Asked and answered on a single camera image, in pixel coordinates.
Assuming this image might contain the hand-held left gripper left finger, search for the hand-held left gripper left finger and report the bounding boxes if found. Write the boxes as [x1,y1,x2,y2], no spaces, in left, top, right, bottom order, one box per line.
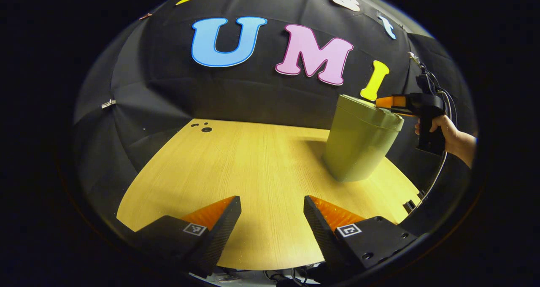
[135,195,242,279]

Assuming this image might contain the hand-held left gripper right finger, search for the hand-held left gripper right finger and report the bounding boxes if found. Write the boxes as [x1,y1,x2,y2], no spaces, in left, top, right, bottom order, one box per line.
[303,195,418,279]

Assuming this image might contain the green desktop garbage bin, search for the green desktop garbage bin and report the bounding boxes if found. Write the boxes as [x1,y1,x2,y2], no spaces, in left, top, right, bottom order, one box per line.
[323,94,405,183]

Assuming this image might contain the wooden desktop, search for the wooden desktop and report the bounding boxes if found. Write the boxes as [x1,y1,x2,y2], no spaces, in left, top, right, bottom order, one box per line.
[116,118,421,271]

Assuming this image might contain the black backdrop cloth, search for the black backdrop cloth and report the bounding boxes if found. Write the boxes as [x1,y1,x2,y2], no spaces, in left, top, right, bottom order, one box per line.
[74,0,479,237]

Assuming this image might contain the tangled black cables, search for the tangled black cables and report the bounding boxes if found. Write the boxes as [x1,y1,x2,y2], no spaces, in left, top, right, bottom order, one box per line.
[264,267,325,287]

